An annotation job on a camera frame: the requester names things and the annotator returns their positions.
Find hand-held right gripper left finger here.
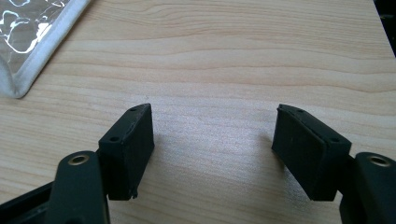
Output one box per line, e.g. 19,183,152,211
98,103,155,201

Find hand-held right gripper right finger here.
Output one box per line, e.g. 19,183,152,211
271,104,353,202

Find clear plastic bag white trim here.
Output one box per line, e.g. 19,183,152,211
0,0,92,100

